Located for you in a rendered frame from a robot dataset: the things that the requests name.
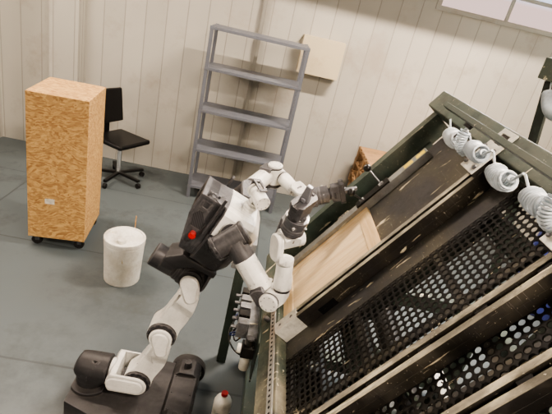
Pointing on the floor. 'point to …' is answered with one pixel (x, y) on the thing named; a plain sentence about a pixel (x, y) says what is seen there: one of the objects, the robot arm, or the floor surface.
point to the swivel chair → (112, 105)
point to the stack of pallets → (367, 156)
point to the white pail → (122, 255)
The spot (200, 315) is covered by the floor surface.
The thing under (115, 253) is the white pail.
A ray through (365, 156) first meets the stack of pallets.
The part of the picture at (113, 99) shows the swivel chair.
